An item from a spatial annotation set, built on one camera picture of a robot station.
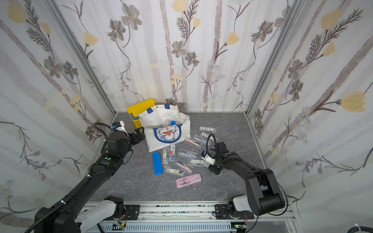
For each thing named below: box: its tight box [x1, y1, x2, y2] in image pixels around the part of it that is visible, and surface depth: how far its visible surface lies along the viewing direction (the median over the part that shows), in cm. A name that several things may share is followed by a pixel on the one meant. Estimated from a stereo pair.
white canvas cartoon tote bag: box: [137, 103, 191, 153], surface depth 98 cm
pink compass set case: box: [175, 173, 203, 188], surface depth 86 cm
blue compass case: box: [152, 151, 164, 176], surface depth 95 cm
